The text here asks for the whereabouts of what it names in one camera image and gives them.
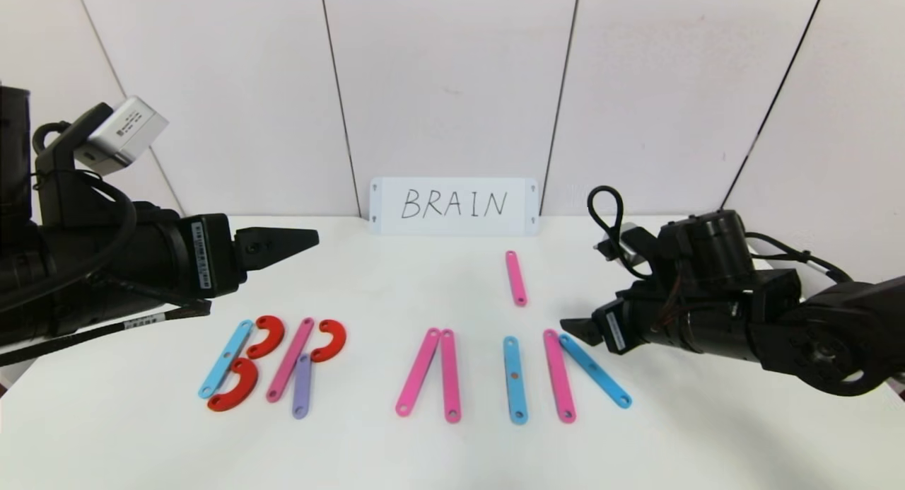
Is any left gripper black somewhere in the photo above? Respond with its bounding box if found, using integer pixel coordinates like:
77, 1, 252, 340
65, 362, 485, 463
111, 213, 320, 300

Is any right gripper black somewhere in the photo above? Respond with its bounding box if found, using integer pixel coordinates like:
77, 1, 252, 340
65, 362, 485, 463
559, 297, 665, 355

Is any medium blue plastic bar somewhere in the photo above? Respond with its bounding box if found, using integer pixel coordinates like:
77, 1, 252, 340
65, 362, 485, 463
559, 333, 633, 410

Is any long pink plastic bar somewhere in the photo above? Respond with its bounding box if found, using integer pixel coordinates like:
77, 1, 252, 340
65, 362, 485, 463
440, 328, 462, 424
543, 329, 577, 424
267, 317, 315, 403
395, 327, 442, 418

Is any short pink plastic bar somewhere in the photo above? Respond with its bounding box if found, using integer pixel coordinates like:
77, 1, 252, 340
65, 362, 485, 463
505, 250, 528, 308

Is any small red plastic arc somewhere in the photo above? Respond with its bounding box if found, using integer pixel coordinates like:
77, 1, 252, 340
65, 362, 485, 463
310, 320, 348, 363

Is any short purple plastic bar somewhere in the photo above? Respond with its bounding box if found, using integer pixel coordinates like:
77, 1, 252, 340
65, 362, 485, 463
292, 354, 313, 420

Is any white BRAIN sign card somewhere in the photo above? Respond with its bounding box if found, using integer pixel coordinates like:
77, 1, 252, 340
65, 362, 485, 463
369, 177, 539, 236

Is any large red plastic arc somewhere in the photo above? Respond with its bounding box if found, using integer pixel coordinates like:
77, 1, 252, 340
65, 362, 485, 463
247, 315, 286, 360
207, 357, 259, 413

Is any blue bar with orange underside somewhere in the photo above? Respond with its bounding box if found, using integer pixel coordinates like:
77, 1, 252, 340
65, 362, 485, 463
503, 336, 530, 426

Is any long blue plastic bar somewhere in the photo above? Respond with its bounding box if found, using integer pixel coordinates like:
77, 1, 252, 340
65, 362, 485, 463
198, 320, 254, 399

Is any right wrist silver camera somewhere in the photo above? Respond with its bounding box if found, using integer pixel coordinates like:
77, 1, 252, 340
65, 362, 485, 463
596, 223, 660, 263

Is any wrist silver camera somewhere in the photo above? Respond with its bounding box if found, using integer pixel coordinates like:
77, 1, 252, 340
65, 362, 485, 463
74, 96, 170, 177
596, 223, 660, 263

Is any looped black cable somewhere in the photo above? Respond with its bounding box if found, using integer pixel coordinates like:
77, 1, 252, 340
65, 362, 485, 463
587, 186, 653, 279

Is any thin black tagged cable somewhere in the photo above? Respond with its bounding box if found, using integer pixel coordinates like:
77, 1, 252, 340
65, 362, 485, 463
0, 299, 213, 367

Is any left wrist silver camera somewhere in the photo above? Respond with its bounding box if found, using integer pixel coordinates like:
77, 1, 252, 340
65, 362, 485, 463
74, 96, 170, 177

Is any thin black arm wire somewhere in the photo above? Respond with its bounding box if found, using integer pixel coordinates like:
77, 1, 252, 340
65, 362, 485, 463
742, 231, 856, 286

